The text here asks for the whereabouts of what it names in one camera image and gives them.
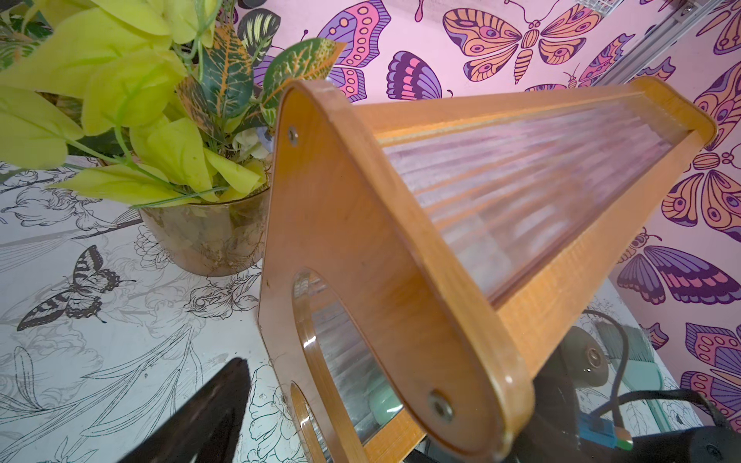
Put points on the teal dustpan brush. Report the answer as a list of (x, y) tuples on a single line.
[(637, 359)]

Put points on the wooden three-tier shelf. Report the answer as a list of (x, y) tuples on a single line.
[(448, 246)]

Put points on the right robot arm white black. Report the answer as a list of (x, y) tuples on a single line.
[(560, 431)]

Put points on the glass vase with green plant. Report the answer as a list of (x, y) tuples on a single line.
[(170, 100)]

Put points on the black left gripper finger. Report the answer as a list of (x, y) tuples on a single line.
[(207, 427)]

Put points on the green canister bottom shelf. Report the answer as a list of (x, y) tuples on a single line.
[(383, 402), (585, 360)]

